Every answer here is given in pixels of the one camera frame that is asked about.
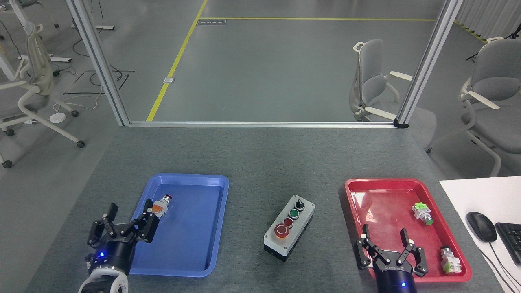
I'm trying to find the green push button white block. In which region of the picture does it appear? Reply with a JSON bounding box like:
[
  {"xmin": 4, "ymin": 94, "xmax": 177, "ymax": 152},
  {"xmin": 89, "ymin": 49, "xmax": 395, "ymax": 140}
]
[{"xmin": 411, "ymin": 202, "xmax": 434, "ymax": 226}]

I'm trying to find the red plastic tray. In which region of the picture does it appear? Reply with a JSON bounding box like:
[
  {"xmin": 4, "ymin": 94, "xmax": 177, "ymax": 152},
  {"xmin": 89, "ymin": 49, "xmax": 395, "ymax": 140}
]
[{"xmin": 344, "ymin": 178, "xmax": 473, "ymax": 283}]

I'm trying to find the red push button orange block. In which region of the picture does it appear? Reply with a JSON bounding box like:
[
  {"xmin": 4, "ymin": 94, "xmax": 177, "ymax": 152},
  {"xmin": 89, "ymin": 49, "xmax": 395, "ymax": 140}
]
[{"xmin": 147, "ymin": 195, "xmax": 172, "ymax": 218}]

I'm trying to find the grey control box with buttons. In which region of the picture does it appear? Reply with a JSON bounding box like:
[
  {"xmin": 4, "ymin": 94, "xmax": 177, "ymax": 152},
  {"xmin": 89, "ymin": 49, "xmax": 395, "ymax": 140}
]
[{"xmin": 263, "ymin": 195, "xmax": 316, "ymax": 262}]

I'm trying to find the silver aluminium rail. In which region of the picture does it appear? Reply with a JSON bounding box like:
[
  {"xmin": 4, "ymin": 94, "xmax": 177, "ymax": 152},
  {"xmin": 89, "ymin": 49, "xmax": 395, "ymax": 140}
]
[{"xmin": 128, "ymin": 121, "xmax": 397, "ymax": 129}]

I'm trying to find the grey office chair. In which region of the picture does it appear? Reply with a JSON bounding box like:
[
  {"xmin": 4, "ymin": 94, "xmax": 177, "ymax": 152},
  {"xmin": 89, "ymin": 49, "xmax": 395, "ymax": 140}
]
[
  {"xmin": 349, "ymin": 39, "xmax": 437, "ymax": 153},
  {"xmin": 425, "ymin": 37, "xmax": 521, "ymax": 177}
]

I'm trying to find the white curtain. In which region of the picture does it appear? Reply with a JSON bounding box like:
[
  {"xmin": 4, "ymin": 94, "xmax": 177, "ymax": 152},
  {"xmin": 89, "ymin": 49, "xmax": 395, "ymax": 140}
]
[{"xmin": 454, "ymin": 0, "xmax": 521, "ymax": 39}]

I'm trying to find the black keyboard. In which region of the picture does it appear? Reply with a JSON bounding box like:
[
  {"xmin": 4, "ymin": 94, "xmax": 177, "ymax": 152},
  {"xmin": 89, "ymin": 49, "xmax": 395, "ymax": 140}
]
[{"xmin": 495, "ymin": 222, "xmax": 521, "ymax": 265}]

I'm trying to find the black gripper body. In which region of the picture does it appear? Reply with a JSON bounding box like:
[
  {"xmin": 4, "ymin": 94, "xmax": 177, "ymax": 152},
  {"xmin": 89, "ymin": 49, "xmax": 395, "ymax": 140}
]
[
  {"xmin": 372, "ymin": 260, "xmax": 418, "ymax": 293},
  {"xmin": 86, "ymin": 236, "xmax": 137, "ymax": 277}
]

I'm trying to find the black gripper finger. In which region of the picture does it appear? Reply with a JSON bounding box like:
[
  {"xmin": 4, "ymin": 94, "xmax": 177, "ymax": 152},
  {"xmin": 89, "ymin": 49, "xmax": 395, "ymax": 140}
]
[
  {"xmin": 397, "ymin": 229, "xmax": 429, "ymax": 277},
  {"xmin": 88, "ymin": 203, "xmax": 119, "ymax": 249},
  {"xmin": 122, "ymin": 210, "xmax": 160, "ymax": 244},
  {"xmin": 356, "ymin": 224, "xmax": 385, "ymax": 270}
]

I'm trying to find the black mouse cable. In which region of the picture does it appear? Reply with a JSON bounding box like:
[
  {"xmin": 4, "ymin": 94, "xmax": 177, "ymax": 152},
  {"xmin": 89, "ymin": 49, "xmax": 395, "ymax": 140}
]
[{"xmin": 486, "ymin": 240, "xmax": 521, "ymax": 287}]

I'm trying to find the black computer mouse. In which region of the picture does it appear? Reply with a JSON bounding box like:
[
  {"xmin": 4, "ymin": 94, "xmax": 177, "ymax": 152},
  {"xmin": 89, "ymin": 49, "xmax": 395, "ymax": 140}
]
[{"xmin": 466, "ymin": 212, "xmax": 497, "ymax": 243}]

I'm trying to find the white desk foot bar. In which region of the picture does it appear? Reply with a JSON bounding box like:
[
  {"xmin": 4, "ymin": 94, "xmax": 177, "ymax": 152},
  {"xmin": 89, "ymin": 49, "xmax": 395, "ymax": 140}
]
[
  {"xmin": 18, "ymin": 55, "xmax": 72, "ymax": 63},
  {"xmin": 71, "ymin": 24, "xmax": 115, "ymax": 31}
]

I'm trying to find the silver aluminium post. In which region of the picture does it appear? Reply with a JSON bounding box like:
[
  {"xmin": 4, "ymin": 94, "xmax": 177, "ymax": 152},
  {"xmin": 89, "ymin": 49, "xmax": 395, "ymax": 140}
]
[
  {"xmin": 65, "ymin": 0, "xmax": 131, "ymax": 127},
  {"xmin": 394, "ymin": 0, "xmax": 464, "ymax": 129}
]

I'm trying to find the white mesh office chair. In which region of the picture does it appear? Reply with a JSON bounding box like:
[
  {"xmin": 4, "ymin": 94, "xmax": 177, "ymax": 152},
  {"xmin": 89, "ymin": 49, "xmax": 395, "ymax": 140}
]
[{"xmin": 0, "ymin": 22, "xmax": 86, "ymax": 169}]

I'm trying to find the white desk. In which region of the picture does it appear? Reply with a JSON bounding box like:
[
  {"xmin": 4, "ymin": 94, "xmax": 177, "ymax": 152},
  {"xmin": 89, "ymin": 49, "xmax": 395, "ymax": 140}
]
[{"xmin": 439, "ymin": 176, "xmax": 521, "ymax": 293}]

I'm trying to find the silver push button green block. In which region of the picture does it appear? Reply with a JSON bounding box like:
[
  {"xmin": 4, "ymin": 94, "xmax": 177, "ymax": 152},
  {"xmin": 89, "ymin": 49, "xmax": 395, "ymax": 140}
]
[{"xmin": 440, "ymin": 246, "xmax": 463, "ymax": 275}]

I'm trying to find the black floor cable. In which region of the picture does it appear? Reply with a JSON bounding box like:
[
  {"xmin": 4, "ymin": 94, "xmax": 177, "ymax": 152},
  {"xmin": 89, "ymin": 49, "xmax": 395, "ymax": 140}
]
[{"xmin": 63, "ymin": 39, "xmax": 136, "ymax": 96}]

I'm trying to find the blue plastic tray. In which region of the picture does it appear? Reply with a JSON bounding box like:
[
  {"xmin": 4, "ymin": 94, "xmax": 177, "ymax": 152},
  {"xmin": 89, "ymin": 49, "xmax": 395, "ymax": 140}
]
[{"xmin": 114, "ymin": 173, "xmax": 230, "ymax": 278}]

